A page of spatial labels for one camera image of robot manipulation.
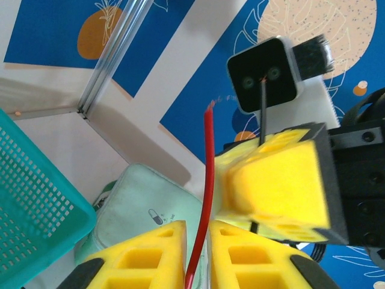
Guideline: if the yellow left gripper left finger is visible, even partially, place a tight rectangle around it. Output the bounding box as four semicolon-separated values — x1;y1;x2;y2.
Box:
55;219;187;289

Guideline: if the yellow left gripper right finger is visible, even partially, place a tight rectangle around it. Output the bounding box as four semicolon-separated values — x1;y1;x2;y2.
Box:
209;219;342;289

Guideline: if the thin red cable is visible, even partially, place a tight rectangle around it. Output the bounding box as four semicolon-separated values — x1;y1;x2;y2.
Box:
183;101;216;289

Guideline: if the teal plastic basket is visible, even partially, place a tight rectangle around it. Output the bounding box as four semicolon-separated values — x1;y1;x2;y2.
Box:
0;108;97;289

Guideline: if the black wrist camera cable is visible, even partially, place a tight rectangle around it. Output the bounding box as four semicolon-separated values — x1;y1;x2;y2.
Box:
342;88;385;129

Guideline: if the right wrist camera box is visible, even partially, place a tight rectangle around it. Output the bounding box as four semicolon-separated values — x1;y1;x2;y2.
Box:
227;34;342;137

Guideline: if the aluminium frame post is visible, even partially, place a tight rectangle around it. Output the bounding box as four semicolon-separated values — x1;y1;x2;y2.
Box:
77;0;156;121

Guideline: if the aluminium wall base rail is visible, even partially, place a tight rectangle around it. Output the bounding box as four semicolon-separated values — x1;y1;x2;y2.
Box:
0;104;84;121

